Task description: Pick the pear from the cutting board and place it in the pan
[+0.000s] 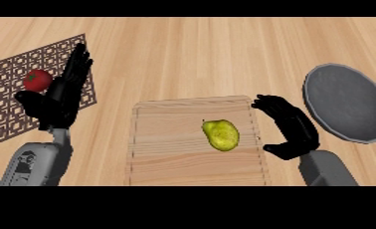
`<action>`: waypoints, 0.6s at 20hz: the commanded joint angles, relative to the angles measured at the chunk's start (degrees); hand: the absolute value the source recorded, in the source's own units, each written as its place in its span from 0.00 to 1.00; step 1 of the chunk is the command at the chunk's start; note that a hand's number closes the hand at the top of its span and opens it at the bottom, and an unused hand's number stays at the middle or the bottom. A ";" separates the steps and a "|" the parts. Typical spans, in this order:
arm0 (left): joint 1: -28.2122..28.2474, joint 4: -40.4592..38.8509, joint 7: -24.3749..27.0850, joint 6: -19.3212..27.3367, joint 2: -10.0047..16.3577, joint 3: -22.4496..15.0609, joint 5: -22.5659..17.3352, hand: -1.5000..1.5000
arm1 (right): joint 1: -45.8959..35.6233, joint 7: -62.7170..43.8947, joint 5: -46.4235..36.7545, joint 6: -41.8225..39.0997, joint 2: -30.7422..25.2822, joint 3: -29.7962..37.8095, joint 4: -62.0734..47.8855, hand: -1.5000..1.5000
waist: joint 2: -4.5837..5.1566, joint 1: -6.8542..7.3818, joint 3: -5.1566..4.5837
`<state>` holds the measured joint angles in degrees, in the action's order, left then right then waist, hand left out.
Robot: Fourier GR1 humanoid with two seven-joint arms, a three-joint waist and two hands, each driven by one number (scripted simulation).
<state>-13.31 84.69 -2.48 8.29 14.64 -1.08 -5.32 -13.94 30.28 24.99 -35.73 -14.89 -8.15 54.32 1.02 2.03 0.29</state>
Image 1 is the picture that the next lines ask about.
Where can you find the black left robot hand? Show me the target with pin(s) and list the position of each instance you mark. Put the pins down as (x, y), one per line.
(59, 98)

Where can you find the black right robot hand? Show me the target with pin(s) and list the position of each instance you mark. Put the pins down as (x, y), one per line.
(293, 126)

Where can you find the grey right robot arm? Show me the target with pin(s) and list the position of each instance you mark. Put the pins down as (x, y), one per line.
(324, 170)

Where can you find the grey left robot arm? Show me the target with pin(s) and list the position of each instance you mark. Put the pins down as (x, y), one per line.
(38, 163)

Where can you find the grey round pan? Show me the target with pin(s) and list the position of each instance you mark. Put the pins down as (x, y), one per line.
(342, 103)

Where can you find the yellow-green pear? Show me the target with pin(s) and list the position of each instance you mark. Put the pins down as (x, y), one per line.
(221, 135)

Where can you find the pale wooden cutting board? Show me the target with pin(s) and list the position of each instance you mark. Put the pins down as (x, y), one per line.
(194, 146)

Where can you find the red tomato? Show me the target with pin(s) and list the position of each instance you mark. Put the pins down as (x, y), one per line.
(37, 80)

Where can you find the brown patterned placemat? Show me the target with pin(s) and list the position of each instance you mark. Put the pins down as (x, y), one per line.
(29, 70)

